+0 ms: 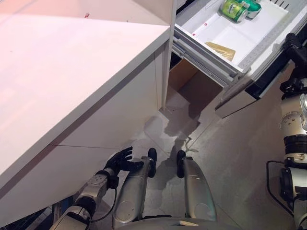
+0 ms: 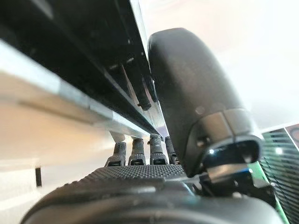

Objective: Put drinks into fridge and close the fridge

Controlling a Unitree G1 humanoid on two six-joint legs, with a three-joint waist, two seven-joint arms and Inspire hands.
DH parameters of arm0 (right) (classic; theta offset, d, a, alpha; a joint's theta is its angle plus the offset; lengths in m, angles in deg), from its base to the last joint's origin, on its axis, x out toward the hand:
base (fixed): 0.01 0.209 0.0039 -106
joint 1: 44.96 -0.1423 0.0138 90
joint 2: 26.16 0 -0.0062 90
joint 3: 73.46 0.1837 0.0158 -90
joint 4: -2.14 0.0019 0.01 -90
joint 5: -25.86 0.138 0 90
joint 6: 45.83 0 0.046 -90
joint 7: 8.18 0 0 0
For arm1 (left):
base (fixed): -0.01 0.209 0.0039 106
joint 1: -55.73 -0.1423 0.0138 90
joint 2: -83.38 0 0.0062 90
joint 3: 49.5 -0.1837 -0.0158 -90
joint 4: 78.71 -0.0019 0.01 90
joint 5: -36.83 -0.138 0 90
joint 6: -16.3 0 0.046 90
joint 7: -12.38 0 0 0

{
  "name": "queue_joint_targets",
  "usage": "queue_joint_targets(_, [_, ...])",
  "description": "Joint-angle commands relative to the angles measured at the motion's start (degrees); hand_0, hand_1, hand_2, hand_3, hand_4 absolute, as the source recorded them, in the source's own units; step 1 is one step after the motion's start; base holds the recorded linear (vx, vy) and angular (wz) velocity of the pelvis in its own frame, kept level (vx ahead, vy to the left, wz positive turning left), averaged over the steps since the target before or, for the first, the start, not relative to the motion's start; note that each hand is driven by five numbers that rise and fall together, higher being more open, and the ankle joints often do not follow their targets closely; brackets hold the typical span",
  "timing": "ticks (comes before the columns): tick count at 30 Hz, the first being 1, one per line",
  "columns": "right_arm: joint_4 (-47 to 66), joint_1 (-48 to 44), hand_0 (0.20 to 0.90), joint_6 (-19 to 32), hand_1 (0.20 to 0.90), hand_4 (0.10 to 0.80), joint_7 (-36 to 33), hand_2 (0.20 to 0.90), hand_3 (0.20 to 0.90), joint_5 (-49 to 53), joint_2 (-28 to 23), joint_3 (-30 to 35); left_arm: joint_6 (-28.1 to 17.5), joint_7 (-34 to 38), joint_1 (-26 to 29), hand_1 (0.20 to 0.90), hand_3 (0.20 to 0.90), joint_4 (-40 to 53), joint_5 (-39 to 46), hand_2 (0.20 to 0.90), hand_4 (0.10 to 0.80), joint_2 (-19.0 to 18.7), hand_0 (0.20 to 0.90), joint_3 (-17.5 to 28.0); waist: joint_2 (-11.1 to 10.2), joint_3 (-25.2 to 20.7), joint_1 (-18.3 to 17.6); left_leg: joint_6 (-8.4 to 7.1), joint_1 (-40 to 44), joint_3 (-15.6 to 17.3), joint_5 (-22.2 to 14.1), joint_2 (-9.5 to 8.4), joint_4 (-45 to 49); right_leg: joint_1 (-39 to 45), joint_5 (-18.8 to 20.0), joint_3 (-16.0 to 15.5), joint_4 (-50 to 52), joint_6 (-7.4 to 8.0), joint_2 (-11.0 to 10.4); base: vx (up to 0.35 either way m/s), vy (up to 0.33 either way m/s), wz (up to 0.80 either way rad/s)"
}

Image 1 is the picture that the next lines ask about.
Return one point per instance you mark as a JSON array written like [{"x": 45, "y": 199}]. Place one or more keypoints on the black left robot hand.
[{"x": 121, "y": 163}]

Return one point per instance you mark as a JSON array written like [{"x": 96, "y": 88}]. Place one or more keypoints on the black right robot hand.
[{"x": 296, "y": 48}]

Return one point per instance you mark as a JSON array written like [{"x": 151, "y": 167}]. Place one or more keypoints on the fridge drawer with white bin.
[{"x": 227, "y": 31}]

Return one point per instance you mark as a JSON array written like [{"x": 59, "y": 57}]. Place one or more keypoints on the yellow tea bottle green label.
[{"x": 220, "y": 50}]

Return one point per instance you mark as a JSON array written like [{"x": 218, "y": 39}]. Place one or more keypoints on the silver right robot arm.
[{"x": 295, "y": 119}]

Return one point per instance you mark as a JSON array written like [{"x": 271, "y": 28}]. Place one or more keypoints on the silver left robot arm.
[{"x": 91, "y": 191}]

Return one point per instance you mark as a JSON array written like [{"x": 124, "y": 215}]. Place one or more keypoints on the brown lowest fridge drawer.
[{"x": 192, "y": 91}]

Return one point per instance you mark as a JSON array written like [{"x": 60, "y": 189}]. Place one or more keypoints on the silver left robot leg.
[{"x": 134, "y": 191}]

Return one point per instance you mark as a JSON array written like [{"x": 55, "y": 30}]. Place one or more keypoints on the silver robot leg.
[
  {"x": 196, "y": 191},
  {"x": 134, "y": 191}
]

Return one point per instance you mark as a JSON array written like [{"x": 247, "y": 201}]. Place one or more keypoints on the green and white drink can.
[{"x": 254, "y": 9}]

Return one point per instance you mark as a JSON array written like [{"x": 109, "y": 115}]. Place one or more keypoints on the silver right robot leg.
[{"x": 196, "y": 191}]

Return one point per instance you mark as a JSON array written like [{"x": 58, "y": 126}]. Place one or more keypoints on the grey robot torso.
[{"x": 180, "y": 224}]

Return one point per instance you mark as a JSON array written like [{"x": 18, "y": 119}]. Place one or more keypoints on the tall white side panel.
[{"x": 156, "y": 9}]

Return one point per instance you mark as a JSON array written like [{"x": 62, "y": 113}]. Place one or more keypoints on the small red sticker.
[{"x": 86, "y": 15}]

